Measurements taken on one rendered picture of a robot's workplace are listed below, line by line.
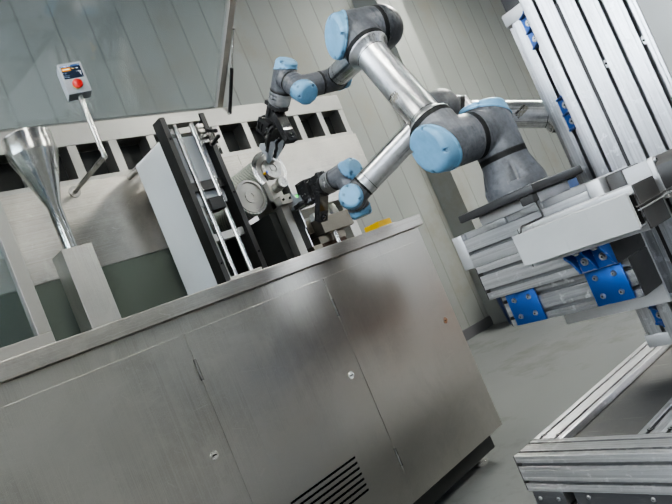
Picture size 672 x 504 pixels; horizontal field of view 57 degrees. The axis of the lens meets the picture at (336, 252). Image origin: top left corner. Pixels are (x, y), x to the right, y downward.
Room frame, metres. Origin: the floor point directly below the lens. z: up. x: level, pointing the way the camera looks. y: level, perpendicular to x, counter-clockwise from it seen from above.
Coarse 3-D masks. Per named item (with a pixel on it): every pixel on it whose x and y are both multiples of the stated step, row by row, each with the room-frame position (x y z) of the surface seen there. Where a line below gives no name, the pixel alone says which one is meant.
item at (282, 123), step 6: (276, 114) 2.04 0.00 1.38; (282, 114) 2.05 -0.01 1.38; (276, 120) 2.04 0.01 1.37; (282, 120) 2.04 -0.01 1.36; (288, 120) 2.06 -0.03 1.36; (276, 126) 2.05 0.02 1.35; (282, 126) 2.03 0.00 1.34; (288, 126) 2.05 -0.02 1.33; (282, 132) 2.03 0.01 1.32; (288, 132) 2.03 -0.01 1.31; (294, 132) 2.05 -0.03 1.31; (282, 138) 2.04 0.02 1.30; (288, 138) 2.02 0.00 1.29; (294, 138) 2.04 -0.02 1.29
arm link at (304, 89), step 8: (288, 72) 1.94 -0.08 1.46; (296, 72) 1.94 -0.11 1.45; (312, 72) 1.94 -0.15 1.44; (288, 80) 1.92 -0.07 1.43; (296, 80) 1.90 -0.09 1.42; (304, 80) 1.89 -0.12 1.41; (312, 80) 1.92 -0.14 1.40; (320, 80) 1.93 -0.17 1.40; (288, 88) 1.92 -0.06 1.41; (296, 88) 1.89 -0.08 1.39; (304, 88) 1.88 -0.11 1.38; (312, 88) 1.90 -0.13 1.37; (320, 88) 1.94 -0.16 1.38; (296, 96) 1.90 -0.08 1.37; (304, 96) 1.90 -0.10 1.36; (312, 96) 1.91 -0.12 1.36; (304, 104) 1.92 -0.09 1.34
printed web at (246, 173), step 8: (248, 168) 2.18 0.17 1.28; (240, 176) 2.21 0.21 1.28; (248, 176) 2.17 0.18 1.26; (264, 208) 2.13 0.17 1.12; (208, 216) 2.20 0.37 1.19; (216, 216) 2.16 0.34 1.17; (224, 216) 2.14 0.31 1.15; (248, 216) 2.10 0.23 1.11; (208, 224) 1.96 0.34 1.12; (224, 224) 2.17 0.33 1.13
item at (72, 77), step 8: (64, 64) 1.80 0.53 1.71; (72, 64) 1.81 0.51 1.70; (80, 64) 1.83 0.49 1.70; (64, 72) 1.80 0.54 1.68; (72, 72) 1.81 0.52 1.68; (80, 72) 1.82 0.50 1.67; (64, 80) 1.80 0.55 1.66; (72, 80) 1.81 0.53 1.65; (80, 80) 1.80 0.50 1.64; (64, 88) 1.81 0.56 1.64; (72, 88) 1.80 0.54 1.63; (80, 88) 1.81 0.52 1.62; (88, 88) 1.82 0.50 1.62; (72, 96) 1.81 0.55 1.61; (88, 96) 1.86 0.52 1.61
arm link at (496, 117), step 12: (468, 108) 1.45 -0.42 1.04; (480, 108) 1.43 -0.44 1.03; (492, 108) 1.43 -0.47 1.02; (504, 108) 1.44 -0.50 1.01; (480, 120) 1.41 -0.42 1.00; (492, 120) 1.42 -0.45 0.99; (504, 120) 1.43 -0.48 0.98; (492, 132) 1.42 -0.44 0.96; (504, 132) 1.43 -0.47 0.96; (516, 132) 1.45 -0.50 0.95; (492, 144) 1.43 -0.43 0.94; (504, 144) 1.43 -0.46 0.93; (516, 144) 1.44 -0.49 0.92
